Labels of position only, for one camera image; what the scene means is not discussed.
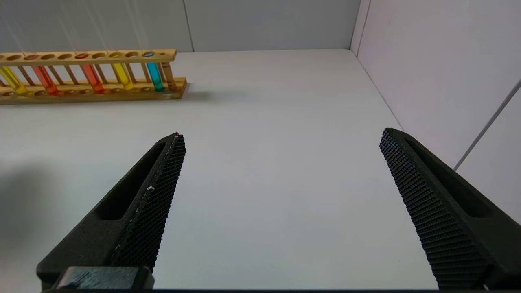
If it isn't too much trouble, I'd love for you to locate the test tube with red liquid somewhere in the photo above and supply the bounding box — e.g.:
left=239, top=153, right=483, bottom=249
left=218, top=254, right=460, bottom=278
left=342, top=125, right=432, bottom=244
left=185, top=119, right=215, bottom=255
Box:
left=16, top=16, right=60, bottom=96
left=61, top=12, right=105, bottom=94

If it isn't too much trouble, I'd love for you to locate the test tube with blue liquid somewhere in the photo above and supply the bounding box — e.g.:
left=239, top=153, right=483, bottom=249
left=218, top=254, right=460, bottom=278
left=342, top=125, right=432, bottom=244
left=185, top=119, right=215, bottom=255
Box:
left=126, top=8, right=166, bottom=92

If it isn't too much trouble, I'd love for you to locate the test tube with yellow liquid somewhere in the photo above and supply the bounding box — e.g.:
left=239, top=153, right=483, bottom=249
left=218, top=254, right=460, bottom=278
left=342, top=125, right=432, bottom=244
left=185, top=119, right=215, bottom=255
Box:
left=0, top=24, right=28, bottom=96
left=92, top=10, right=134, bottom=91

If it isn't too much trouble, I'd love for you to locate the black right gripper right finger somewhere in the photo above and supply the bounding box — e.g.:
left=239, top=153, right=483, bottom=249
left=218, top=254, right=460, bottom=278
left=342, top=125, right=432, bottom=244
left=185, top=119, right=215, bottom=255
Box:
left=379, top=128, right=521, bottom=289

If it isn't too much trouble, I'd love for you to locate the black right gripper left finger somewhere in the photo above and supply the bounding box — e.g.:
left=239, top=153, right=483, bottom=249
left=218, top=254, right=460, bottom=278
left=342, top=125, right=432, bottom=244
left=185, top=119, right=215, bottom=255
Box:
left=37, top=132, right=187, bottom=285

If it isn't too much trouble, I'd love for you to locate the wooden test tube rack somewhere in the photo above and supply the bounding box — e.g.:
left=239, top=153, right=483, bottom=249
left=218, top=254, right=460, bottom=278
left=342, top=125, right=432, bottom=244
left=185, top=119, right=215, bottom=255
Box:
left=0, top=49, right=188, bottom=105

